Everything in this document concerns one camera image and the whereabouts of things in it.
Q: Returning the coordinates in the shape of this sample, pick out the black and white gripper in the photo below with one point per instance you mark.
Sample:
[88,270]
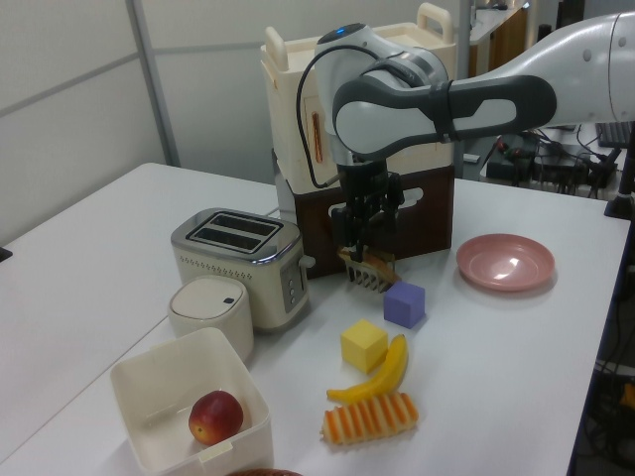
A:
[362,178]

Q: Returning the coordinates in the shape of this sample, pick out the grey partition frame post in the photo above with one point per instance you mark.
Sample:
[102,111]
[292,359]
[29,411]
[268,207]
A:
[154,84]

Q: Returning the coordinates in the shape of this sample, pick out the cream and chrome toaster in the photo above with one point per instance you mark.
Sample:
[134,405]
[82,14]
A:
[223,277]

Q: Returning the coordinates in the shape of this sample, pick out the metal toast rack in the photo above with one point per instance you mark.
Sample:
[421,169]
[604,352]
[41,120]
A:
[367,281]

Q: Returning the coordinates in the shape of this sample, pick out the red apple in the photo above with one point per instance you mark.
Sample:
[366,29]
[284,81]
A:
[215,416]

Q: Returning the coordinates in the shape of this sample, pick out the yellow banana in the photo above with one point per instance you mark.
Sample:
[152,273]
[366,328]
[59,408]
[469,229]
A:
[392,367]

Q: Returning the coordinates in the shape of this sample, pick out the purple foam cube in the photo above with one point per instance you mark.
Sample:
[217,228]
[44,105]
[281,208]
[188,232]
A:
[403,305]

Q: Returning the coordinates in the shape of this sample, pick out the striped orange bread roll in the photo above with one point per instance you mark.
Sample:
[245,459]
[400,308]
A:
[369,419]

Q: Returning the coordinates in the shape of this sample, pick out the black camera stand pole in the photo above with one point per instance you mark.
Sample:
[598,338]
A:
[622,193]

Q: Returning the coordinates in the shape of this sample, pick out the brown bread slice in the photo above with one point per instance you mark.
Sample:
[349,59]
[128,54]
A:
[384,270]

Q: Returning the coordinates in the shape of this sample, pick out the pink plate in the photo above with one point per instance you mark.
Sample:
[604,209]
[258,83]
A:
[501,263]

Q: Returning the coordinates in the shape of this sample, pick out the black object at table edge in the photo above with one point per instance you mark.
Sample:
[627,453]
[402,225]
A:
[5,254]

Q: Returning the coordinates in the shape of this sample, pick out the yellow foam cube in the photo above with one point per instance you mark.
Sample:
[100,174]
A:
[362,344]

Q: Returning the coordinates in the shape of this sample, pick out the white square plastic container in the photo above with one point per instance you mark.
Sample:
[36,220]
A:
[149,387]

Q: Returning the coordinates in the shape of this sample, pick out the small white lidded bin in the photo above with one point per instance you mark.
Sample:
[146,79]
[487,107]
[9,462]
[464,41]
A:
[208,317]

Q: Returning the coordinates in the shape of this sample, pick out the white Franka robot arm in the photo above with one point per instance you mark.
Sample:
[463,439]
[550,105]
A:
[446,109]

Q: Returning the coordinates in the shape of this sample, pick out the wooden cabinet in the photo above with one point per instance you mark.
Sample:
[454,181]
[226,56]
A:
[501,39]

